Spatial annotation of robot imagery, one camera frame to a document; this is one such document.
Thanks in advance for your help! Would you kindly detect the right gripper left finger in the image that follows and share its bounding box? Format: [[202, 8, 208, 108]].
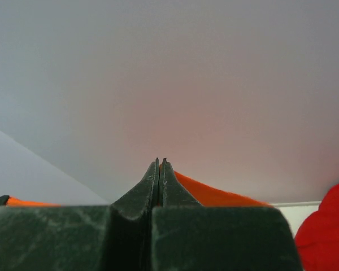
[[0, 161, 159, 270]]

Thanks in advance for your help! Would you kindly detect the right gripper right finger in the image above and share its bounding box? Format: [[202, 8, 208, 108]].
[[151, 160, 302, 270]]

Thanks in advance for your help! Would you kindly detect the orange t shirt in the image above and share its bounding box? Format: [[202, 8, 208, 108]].
[[5, 163, 272, 208]]

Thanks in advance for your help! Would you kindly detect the red t shirt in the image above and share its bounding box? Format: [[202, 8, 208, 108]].
[[294, 184, 339, 271]]

